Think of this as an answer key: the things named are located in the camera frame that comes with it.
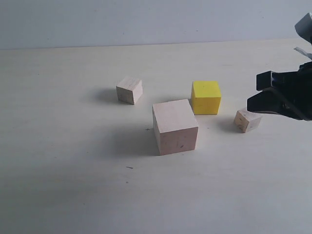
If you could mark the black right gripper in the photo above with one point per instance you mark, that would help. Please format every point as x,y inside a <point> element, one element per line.
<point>296,91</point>

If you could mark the yellow cube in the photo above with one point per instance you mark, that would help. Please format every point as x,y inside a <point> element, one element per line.
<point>205,97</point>

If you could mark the large wooden cube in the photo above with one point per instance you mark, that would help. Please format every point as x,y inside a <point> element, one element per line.
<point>175,126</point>

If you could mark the small wooden cube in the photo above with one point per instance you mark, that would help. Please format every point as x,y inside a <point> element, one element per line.
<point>247,121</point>

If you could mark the medium wooden cube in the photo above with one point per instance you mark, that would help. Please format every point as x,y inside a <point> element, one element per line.
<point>129,90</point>

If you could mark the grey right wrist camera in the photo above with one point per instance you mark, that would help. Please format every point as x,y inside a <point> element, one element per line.
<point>304,28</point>

